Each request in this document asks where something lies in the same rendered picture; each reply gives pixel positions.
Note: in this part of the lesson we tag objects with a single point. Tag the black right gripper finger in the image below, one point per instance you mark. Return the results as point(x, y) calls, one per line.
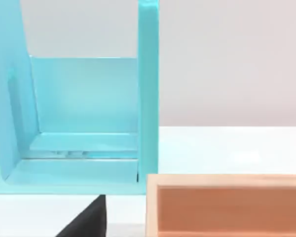
point(93, 219)

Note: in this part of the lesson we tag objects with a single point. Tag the light blue rack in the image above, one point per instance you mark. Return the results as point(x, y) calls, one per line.
point(88, 98)

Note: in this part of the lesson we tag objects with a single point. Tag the shallow salmon-coloured box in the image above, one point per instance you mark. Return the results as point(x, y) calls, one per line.
point(227, 207)

